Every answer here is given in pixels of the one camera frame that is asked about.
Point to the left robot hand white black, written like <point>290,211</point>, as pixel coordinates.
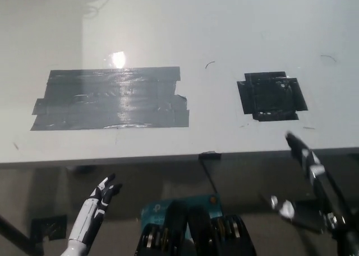
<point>92,211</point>

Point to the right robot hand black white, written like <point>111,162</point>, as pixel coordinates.
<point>317,172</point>

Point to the teal router box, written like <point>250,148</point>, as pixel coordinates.
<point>158,209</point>

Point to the dark diagonal table leg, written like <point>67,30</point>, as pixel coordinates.
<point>19,235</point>

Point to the black tape square marker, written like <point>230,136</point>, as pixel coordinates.
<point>270,96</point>

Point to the grey duct tape patch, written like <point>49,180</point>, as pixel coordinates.
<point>112,99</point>

